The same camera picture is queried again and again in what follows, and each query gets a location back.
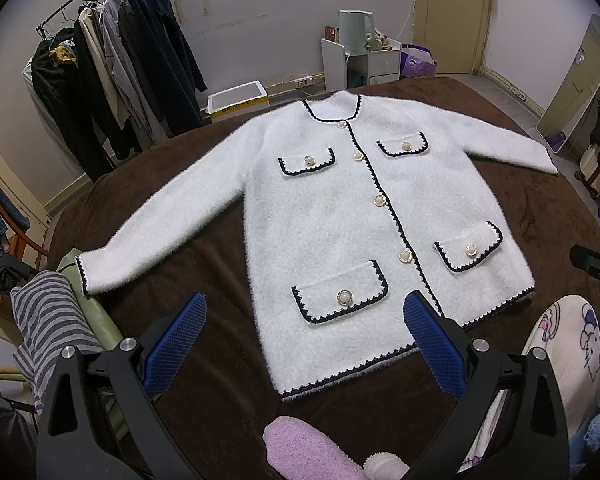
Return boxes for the leaning mirror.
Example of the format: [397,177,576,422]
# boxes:
[536,14,600,153]

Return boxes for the light green garment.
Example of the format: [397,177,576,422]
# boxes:
[56,248,128,441]

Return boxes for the grey striped garment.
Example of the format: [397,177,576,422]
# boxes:
[10,271,104,415]

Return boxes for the beige door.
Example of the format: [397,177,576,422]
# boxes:
[412,0,492,74]

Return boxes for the white yellow storage box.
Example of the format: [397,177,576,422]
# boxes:
[207,80,270,122]

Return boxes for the white bedside cabinet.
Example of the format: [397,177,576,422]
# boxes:
[321,38,401,92]

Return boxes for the purple plastic bag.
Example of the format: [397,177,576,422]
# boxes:
[400,44,437,78]

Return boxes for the white cartoon print pillow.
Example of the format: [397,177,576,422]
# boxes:
[459,294,600,474]

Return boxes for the pink fuzzy garment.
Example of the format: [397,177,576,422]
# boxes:
[262,416,366,480]

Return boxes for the white fuzzy cardigan black trim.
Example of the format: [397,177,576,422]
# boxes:
[76,91,555,399]

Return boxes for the brown bed blanket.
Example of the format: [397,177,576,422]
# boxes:
[48,76,600,479]

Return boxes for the wooden chair with clothes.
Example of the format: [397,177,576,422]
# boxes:
[0,187,48,309]

